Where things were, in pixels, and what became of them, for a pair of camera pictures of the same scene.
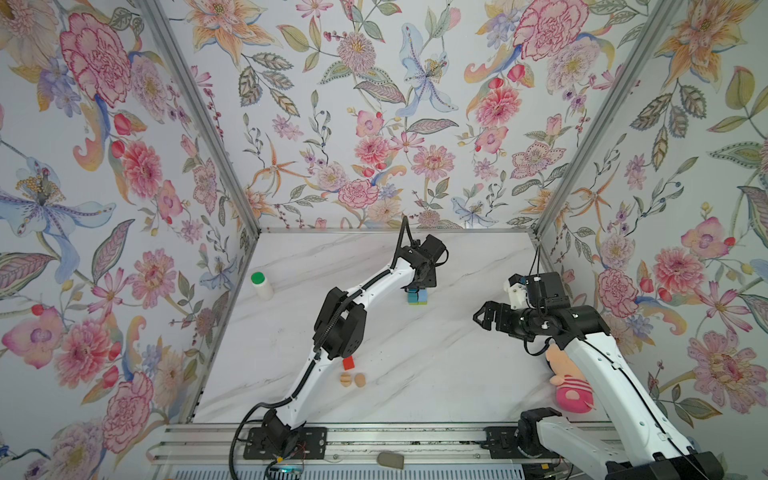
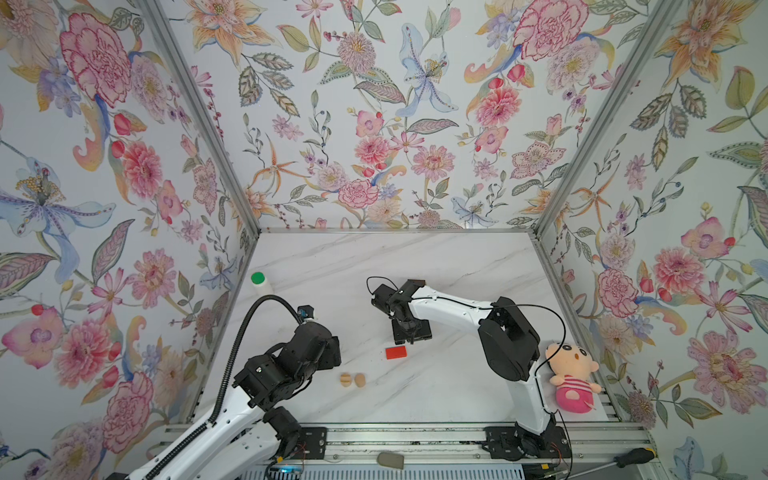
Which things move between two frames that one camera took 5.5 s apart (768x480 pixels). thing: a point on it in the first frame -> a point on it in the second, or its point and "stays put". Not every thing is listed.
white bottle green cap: (264, 290) stays put
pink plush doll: (573, 391) stays put
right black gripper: (490, 308) -> (421, 333)
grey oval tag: (391, 459) stays put
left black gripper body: (428, 278) -> (329, 358)
